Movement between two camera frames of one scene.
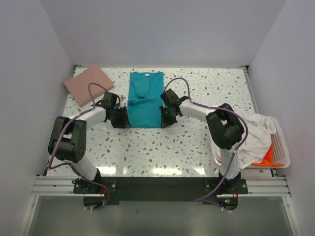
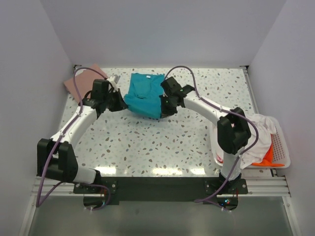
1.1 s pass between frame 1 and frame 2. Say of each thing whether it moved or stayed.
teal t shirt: moved
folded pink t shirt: stayed
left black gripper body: moved
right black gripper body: moved
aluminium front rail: stayed
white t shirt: stayed
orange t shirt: stayed
